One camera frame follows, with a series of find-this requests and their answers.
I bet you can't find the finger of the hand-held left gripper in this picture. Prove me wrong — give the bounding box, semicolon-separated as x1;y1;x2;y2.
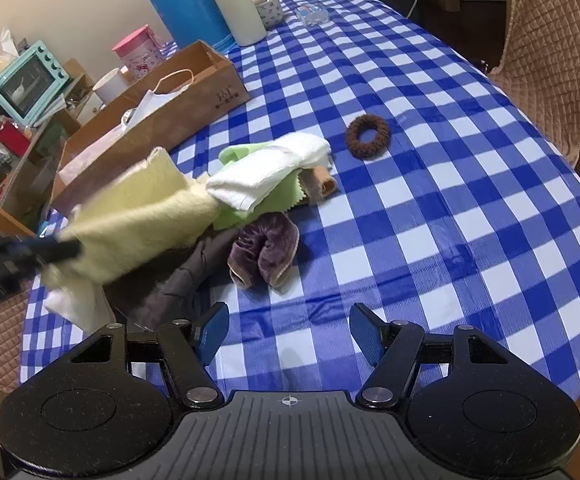
32;238;82;267

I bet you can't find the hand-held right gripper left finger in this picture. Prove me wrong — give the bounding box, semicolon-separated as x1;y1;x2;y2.
70;302;230;411

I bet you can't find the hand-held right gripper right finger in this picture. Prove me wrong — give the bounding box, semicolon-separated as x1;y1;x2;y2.
349;302;511;411

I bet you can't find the dark brown cloth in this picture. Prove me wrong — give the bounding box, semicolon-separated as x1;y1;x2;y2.
105;227;246;332

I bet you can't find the pale yellow towel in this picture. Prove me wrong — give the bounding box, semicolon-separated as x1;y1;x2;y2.
44;146;221;333

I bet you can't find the purple velvet scrunchie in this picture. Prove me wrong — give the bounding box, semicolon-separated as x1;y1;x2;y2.
227;212;301;291

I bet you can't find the white towel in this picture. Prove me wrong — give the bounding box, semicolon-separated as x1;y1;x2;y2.
205;132;332;213

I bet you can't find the light green cloth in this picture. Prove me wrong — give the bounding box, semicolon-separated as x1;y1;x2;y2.
210;142;306;231

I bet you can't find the cardboard box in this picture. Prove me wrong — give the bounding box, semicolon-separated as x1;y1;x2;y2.
50;40;251;216

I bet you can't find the cluttered side shelf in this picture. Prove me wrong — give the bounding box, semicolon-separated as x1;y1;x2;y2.
0;25;96;241

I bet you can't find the red box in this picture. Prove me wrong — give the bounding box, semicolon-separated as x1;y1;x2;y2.
0;124;32;157

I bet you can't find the blue checked tablecloth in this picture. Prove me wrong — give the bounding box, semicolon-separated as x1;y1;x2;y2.
20;0;580;411

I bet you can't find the peach knit band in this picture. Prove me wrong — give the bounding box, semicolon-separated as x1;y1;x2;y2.
297;165;337;205

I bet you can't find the white face mask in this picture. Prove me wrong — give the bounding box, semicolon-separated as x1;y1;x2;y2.
121;69;196;133

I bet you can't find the teal toaster oven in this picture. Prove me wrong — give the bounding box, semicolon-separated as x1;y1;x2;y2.
0;40;73;128

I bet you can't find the white cup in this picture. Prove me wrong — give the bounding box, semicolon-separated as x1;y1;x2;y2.
91;67;131;106

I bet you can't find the brown scrunchie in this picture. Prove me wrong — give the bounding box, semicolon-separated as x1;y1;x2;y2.
346;114;391;160

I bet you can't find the pink lidded cup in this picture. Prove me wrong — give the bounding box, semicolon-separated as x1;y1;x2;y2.
111;25;166;81

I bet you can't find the blue thermos jug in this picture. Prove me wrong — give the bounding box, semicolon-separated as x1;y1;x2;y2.
130;0;236;53

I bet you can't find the cream thermos bottle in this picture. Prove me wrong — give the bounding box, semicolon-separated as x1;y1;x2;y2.
206;0;268;47

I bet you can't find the small patterned cup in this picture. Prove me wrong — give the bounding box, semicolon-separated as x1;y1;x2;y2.
252;0;283;30

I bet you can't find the tissue packet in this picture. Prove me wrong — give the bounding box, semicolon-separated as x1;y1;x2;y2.
296;4;328;26

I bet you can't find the brown quilted chair cover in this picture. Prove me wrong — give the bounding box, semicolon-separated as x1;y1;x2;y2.
487;0;580;161

